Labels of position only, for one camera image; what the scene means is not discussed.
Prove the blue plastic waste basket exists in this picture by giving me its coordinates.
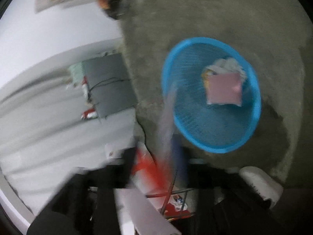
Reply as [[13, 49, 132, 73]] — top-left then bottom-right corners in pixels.
[[161, 37, 262, 154]]

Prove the red yellow snack bag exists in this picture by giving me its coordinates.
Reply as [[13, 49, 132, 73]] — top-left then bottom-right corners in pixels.
[[131, 142, 195, 221]]

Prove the pink cloth pad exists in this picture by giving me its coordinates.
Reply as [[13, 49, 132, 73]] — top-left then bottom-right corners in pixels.
[[204, 73, 242, 107]]

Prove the white paper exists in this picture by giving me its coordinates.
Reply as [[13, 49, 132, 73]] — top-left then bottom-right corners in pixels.
[[204, 57, 247, 83]]

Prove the grey cabinet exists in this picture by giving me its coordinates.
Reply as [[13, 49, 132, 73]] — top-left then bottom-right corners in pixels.
[[83, 54, 138, 118]]

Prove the red thermos bottle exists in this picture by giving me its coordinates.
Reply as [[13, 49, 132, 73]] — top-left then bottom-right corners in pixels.
[[81, 108, 98, 120]]

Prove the green storage basket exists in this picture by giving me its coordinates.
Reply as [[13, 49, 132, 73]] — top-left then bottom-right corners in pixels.
[[68, 62, 85, 88]]

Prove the black orange snack bag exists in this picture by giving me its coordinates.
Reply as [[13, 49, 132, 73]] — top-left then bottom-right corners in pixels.
[[97, 0, 125, 20]]

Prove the white shoe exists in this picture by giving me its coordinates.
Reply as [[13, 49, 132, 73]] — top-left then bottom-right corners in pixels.
[[239, 166, 284, 209]]

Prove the black cabinet cable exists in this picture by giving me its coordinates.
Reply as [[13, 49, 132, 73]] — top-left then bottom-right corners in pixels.
[[86, 77, 132, 101]]

